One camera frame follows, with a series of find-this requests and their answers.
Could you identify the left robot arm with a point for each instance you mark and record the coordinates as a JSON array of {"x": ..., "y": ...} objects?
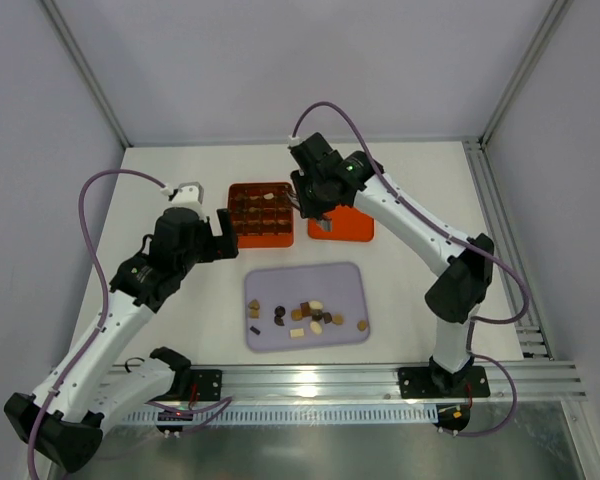
[{"x": 67, "y": 416}]

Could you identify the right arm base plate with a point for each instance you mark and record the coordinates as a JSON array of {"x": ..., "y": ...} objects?
[{"x": 427, "y": 383}]

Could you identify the orange chocolate tin box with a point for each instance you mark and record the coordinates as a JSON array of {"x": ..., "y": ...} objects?
[{"x": 252, "y": 232}]

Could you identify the right side aluminium rail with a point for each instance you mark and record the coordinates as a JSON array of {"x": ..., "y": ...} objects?
[{"x": 529, "y": 328}]

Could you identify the tan shell chocolate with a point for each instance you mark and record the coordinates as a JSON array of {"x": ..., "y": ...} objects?
[{"x": 336, "y": 319}]

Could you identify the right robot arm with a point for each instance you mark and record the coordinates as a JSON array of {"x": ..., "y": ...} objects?
[{"x": 461, "y": 264}]

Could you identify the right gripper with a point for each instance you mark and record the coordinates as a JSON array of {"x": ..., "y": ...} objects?
[{"x": 306, "y": 201}]

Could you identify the brown rectangular chocolate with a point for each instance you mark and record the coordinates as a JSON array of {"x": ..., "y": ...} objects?
[{"x": 305, "y": 309}]

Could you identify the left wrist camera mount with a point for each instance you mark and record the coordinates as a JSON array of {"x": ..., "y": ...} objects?
[{"x": 186, "y": 195}]

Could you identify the lavender plastic tray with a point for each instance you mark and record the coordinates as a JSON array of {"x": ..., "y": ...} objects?
[{"x": 337, "y": 285}]

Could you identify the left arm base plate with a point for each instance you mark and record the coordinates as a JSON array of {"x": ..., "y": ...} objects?
[{"x": 200, "y": 385}]

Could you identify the metal serving tongs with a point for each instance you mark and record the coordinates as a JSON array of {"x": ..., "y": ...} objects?
[{"x": 325, "y": 224}]

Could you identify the aluminium frame rail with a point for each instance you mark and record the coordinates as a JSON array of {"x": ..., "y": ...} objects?
[{"x": 534, "y": 380}]

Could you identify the slotted cable duct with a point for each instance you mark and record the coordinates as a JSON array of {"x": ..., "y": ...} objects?
[{"x": 290, "y": 415}]

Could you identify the dark round foil chocolate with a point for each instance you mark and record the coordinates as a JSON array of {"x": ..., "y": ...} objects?
[{"x": 280, "y": 311}]

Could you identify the dark fluted round chocolate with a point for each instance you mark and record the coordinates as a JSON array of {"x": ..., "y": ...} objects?
[{"x": 316, "y": 315}]

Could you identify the tan ridged square chocolate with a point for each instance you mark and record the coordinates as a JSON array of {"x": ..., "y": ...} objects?
[{"x": 296, "y": 315}]

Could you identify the orange tin lid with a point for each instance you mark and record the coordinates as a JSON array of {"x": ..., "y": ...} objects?
[{"x": 347, "y": 224}]

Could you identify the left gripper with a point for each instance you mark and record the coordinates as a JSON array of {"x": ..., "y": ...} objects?
[{"x": 220, "y": 238}]

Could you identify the white swirl chocolate lower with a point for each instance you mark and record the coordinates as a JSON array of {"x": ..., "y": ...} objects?
[{"x": 316, "y": 327}]

